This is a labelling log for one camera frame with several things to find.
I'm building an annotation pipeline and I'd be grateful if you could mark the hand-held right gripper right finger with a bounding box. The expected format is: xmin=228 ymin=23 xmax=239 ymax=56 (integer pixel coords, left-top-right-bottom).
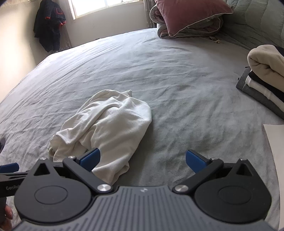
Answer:
xmin=173 ymin=150 xmax=255 ymax=195

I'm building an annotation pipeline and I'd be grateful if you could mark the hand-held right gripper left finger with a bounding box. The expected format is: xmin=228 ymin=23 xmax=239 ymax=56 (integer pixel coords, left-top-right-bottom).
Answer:
xmin=30 ymin=148 xmax=112 ymax=195

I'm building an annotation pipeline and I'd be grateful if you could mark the white garment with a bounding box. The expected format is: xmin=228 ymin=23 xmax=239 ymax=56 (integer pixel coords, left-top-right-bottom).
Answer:
xmin=48 ymin=89 xmax=152 ymax=186
xmin=245 ymin=76 xmax=284 ymax=105

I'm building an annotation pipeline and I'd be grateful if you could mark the person's left hand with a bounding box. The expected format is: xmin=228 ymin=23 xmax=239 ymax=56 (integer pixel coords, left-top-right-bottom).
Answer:
xmin=1 ymin=205 xmax=14 ymax=225

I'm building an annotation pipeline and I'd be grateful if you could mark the open white notebook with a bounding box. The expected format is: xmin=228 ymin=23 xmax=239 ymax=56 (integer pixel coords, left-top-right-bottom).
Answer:
xmin=263 ymin=124 xmax=284 ymax=176

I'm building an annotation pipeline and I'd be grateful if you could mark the grey folded garment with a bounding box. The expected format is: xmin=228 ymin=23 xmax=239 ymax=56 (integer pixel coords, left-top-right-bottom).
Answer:
xmin=236 ymin=68 xmax=284 ymax=119

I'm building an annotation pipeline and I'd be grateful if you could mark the white folded garment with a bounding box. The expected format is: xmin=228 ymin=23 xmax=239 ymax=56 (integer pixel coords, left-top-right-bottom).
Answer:
xmin=245 ymin=76 xmax=284 ymax=105

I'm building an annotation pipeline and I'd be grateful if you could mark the black folded garment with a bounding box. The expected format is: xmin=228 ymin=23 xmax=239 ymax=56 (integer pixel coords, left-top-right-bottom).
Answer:
xmin=247 ymin=70 xmax=284 ymax=90

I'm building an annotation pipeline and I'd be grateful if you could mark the dark hanging jacket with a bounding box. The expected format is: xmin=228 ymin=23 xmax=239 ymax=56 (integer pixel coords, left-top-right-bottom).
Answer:
xmin=34 ymin=0 xmax=67 ymax=53

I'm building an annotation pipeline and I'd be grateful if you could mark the maroon pillow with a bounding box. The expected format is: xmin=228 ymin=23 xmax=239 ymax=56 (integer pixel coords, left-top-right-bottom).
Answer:
xmin=154 ymin=0 xmax=234 ymax=37

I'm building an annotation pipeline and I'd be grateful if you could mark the grey quilted headboard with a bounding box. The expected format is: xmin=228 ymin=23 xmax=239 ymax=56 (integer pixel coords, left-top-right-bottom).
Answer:
xmin=219 ymin=0 xmax=284 ymax=51

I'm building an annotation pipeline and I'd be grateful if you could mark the window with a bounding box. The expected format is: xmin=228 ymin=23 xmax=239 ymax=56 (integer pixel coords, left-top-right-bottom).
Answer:
xmin=68 ymin=0 xmax=147 ymax=20

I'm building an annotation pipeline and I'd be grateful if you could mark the grey curtain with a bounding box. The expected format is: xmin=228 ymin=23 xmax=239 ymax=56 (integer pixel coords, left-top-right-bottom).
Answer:
xmin=143 ymin=0 xmax=158 ymax=28

